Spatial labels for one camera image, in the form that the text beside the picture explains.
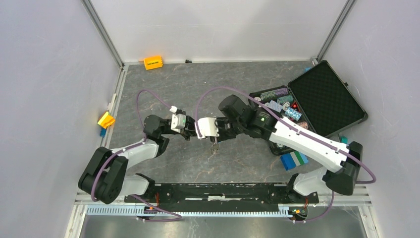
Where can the yellow orange toy block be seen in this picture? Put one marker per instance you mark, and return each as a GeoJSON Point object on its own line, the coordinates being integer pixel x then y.
{"type": "Point", "coordinates": [106, 120]}

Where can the teal small cube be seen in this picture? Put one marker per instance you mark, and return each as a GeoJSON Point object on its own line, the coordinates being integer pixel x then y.
{"type": "Point", "coordinates": [343, 139]}

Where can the black poker chip case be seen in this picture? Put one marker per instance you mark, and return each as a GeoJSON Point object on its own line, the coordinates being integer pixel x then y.
{"type": "Point", "coordinates": [322, 98]}

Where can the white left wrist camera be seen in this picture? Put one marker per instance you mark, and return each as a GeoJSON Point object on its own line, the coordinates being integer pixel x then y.
{"type": "Point", "coordinates": [178, 119]}

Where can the orange yellow plastic block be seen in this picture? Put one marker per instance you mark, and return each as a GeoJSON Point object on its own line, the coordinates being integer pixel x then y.
{"type": "Point", "coordinates": [153, 62]}

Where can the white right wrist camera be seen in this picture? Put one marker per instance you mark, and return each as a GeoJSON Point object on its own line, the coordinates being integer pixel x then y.
{"type": "Point", "coordinates": [206, 127]}

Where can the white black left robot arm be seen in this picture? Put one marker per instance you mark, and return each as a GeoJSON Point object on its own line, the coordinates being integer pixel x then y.
{"type": "Point", "coordinates": [105, 176]}

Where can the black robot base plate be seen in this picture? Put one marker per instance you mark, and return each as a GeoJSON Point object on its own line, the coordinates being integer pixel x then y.
{"type": "Point", "coordinates": [225, 197]}

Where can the white toothed cable duct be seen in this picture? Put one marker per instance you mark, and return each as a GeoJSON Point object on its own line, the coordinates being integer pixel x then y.
{"type": "Point", "coordinates": [142, 211]}

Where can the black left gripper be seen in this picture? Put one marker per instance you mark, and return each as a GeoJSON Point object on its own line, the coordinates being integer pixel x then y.
{"type": "Point", "coordinates": [190, 130]}

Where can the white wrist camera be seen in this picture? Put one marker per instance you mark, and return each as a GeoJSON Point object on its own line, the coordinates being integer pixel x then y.
{"type": "Point", "coordinates": [206, 127]}
{"type": "Point", "coordinates": [178, 119]}

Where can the blue green toy bricks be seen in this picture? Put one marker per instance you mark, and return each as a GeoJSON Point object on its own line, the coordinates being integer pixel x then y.
{"type": "Point", "coordinates": [293, 160]}

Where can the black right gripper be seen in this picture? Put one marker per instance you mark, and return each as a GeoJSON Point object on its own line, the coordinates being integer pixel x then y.
{"type": "Point", "coordinates": [222, 137]}

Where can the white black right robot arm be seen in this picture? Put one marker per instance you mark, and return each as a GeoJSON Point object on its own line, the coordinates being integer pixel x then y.
{"type": "Point", "coordinates": [339, 161]}

